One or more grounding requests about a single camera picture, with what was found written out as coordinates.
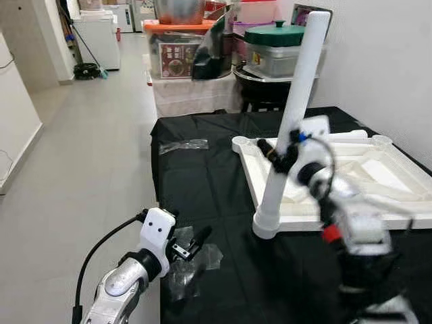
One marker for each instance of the black plastic table cover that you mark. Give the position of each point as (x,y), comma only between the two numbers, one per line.
(202,189)

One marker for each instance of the black round robot vacuum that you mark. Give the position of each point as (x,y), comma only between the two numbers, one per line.
(86,71)

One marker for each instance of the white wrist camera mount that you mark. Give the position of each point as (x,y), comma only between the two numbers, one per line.
(156,229)
(316,128)

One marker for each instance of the translucent storage box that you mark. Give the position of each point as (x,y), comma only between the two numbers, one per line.
(192,94)

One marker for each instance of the clear plastic container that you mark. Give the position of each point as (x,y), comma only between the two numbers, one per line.
(270,62)

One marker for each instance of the brown printed carton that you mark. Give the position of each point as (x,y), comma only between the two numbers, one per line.
(179,61)

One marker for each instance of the crumpled clear plastic bag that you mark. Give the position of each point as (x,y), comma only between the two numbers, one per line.
(196,266)

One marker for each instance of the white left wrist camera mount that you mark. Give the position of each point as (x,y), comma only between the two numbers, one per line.
(156,229)

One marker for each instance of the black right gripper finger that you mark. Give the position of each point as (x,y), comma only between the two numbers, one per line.
(268,150)

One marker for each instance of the black round wok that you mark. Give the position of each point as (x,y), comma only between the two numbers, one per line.
(260,77)

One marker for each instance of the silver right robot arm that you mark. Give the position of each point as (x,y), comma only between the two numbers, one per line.
(358,229)

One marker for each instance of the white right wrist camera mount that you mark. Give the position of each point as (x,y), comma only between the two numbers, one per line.
(316,128)

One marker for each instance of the orange plastic tray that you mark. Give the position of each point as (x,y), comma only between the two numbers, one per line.
(175,25)

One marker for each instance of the black wooden stool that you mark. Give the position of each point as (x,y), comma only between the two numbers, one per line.
(263,100)

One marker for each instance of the black plastic bag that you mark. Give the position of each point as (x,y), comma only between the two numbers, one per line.
(212,57)

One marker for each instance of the mop with green head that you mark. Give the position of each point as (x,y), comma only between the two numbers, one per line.
(101,73)

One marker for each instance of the dark printed flat box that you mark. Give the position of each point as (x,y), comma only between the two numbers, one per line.
(314,13)

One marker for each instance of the white chest freezer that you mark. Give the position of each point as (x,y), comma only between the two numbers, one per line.
(98,44)

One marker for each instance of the large silver metal pot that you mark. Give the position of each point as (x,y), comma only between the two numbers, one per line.
(179,10)

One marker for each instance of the green pot with lid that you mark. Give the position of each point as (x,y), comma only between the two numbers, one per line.
(273,35)

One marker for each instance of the white plastic children table top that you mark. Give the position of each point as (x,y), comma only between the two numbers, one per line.
(385,175)

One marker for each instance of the clear container purple lid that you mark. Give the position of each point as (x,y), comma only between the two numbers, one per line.
(243,40)

